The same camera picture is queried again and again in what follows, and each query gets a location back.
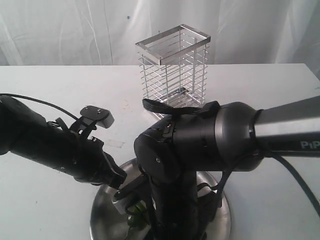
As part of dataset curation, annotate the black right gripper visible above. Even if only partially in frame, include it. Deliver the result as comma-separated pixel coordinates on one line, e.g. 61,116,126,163
149,172,222,240

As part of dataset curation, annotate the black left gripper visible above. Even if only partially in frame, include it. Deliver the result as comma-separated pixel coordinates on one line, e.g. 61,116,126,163
74,139,127,189

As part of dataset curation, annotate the green vegetable piece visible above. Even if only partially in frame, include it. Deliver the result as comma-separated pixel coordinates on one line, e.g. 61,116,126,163
126,200,150,231

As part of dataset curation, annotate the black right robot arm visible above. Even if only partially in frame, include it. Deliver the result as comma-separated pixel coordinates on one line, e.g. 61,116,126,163
134,96,320,240

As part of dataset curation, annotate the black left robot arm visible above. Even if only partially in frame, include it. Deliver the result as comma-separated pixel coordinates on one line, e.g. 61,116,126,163
0,95,127,189

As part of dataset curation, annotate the clear tape piece upper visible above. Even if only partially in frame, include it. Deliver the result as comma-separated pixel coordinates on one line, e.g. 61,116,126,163
104,139,125,148

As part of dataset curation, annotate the round steel plate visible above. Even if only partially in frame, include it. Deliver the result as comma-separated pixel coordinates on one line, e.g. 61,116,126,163
90,159,231,240

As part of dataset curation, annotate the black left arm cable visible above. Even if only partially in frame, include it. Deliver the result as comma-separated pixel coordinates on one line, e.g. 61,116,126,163
0,93,80,121

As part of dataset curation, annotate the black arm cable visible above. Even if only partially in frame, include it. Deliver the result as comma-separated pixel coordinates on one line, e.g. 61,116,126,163
274,154,320,218
0,93,80,121

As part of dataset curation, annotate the chrome wire utensil rack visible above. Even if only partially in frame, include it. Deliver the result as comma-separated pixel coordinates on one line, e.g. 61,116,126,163
135,24,211,108

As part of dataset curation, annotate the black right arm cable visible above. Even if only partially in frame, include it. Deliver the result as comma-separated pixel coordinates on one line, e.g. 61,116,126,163
274,154,320,218

